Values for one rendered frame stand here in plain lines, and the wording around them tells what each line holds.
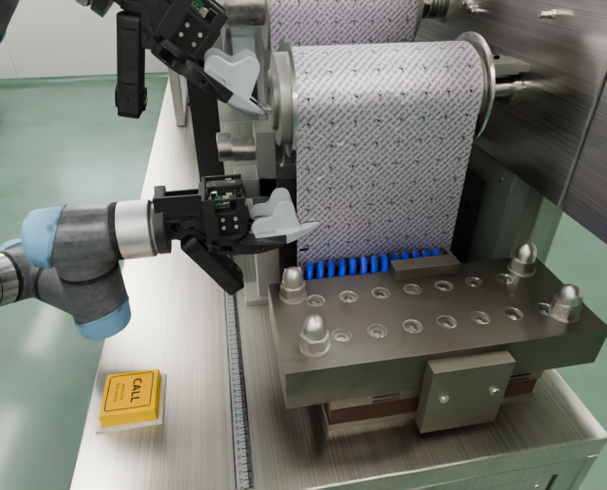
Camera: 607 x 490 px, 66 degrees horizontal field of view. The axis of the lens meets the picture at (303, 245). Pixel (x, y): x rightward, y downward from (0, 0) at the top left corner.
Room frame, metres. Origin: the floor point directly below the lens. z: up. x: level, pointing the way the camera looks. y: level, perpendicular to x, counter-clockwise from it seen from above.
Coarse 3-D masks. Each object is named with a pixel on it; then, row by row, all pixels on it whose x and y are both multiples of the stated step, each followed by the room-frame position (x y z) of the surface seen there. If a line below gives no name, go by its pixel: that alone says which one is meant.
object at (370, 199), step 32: (320, 160) 0.55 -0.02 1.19; (352, 160) 0.56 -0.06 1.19; (384, 160) 0.57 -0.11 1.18; (416, 160) 0.58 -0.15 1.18; (448, 160) 0.58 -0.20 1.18; (320, 192) 0.55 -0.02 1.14; (352, 192) 0.56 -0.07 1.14; (384, 192) 0.57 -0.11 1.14; (416, 192) 0.58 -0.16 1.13; (448, 192) 0.59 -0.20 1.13; (320, 224) 0.55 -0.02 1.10; (352, 224) 0.56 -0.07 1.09; (384, 224) 0.57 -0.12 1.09; (416, 224) 0.58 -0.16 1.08; (448, 224) 0.59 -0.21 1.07; (320, 256) 0.55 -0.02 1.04; (352, 256) 0.56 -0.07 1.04
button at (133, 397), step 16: (112, 384) 0.42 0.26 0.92; (128, 384) 0.42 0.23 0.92; (144, 384) 0.42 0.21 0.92; (160, 384) 0.43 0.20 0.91; (112, 400) 0.39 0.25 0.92; (128, 400) 0.39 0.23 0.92; (144, 400) 0.39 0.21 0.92; (112, 416) 0.37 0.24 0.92; (128, 416) 0.37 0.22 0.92; (144, 416) 0.38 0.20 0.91
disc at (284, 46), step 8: (280, 40) 0.64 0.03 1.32; (288, 40) 0.60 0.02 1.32; (280, 48) 0.64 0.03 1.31; (288, 48) 0.58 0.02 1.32; (288, 56) 0.57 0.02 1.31; (288, 64) 0.57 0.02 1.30; (296, 88) 0.54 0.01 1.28; (296, 96) 0.54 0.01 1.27; (296, 104) 0.54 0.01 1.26; (296, 112) 0.54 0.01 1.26; (296, 120) 0.54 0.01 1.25; (296, 128) 0.54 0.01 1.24; (296, 136) 0.54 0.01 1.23; (296, 144) 0.55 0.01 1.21; (288, 152) 0.58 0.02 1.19
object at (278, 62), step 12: (276, 60) 0.58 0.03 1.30; (480, 60) 0.62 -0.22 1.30; (276, 72) 0.58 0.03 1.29; (288, 72) 0.57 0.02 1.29; (288, 84) 0.56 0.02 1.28; (288, 96) 0.55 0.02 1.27; (288, 108) 0.55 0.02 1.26; (480, 108) 0.60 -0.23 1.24; (288, 120) 0.55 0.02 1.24; (276, 132) 0.60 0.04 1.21; (288, 132) 0.56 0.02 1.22; (288, 144) 0.58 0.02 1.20
